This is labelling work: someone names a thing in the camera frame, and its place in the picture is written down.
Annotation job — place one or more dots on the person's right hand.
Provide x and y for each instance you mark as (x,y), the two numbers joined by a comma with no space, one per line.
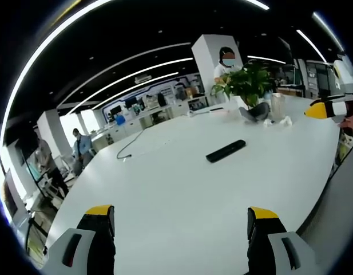
(351,121)

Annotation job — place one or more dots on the white pillar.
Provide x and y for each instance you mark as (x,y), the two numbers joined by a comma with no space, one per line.
(212,64)

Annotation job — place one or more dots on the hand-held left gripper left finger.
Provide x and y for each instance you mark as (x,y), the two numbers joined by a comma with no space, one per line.
(90,243)

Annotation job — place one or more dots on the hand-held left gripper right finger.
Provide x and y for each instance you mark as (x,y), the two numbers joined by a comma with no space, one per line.
(267,243)

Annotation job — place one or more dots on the white display cabinet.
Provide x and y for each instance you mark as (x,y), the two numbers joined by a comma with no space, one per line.
(147,114)

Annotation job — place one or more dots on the white pen-like tool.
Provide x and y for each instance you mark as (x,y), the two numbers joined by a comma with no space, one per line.
(213,109)

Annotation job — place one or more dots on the green potted plant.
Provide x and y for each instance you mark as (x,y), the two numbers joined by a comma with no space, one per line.
(245,81)

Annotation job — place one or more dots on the crumpled white tissue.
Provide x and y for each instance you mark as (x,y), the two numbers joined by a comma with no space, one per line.
(285,121)

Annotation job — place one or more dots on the grey plant pot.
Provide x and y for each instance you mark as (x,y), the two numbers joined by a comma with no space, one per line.
(256,113)

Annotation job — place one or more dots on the black remote control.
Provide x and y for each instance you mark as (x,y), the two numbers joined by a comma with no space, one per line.
(226,150)

